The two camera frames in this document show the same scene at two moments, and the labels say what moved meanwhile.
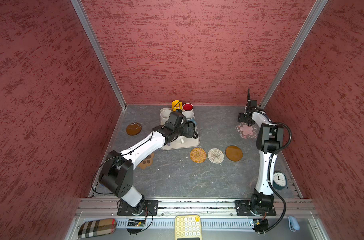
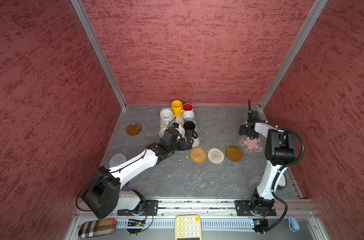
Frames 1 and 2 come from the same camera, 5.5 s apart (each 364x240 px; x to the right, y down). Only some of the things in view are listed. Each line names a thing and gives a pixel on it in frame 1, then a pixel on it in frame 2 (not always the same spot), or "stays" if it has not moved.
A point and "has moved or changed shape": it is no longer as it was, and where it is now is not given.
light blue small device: [293, 224] stays
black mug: [190, 127] stays
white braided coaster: [215, 155] stays
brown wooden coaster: [233, 153] stays
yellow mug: [176, 104] stays
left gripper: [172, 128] to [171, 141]
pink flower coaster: [246, 131] has moved or changed shape
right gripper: [241, 118] to [242, 131]
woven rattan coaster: [198, 155] stays
